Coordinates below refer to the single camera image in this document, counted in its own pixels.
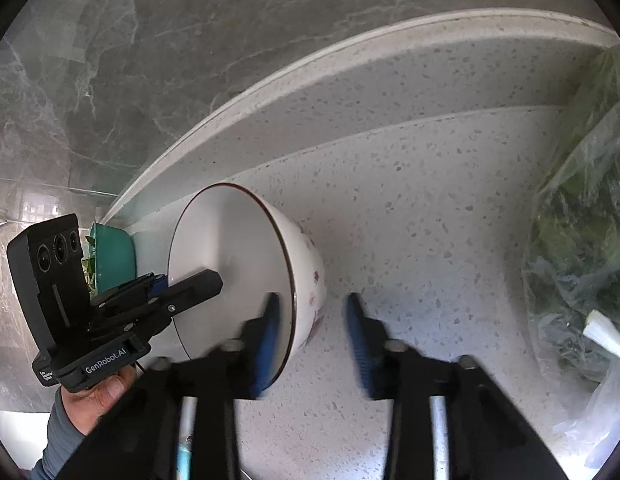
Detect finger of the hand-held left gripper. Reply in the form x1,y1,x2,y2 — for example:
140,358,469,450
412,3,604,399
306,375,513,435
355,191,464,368
162,269,224,317
91,273,169,312

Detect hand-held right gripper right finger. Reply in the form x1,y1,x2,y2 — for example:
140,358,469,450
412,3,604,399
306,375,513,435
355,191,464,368
344,292,571,480

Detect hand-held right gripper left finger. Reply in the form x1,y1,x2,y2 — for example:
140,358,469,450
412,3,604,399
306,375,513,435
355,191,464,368
55,292,282,480

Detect white red-flowered bowl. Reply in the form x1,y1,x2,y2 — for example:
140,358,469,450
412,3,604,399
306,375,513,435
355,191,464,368
167,183,327,390

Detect person's left forearm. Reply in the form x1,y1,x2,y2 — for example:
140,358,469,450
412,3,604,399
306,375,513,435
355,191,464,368
32,387,88,473

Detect person's left hand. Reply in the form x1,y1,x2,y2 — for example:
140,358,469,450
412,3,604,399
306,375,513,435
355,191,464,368
60,366,142,437

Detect green bowl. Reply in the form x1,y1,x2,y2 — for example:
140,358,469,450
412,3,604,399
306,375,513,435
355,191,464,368
85,222,137,296

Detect clear plastic bag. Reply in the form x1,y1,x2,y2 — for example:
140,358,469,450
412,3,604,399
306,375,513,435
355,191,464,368
521,45,620,467

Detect bagged leafy greens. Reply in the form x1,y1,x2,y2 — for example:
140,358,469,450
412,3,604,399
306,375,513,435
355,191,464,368
524,47,620,383

